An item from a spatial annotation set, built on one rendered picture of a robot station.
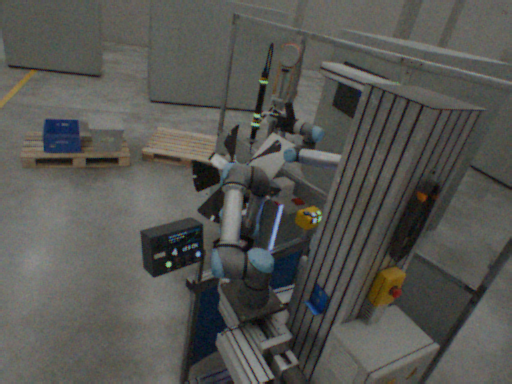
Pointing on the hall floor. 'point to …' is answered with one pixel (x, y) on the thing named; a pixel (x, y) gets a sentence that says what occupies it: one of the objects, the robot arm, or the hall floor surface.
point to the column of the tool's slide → (282, 92)
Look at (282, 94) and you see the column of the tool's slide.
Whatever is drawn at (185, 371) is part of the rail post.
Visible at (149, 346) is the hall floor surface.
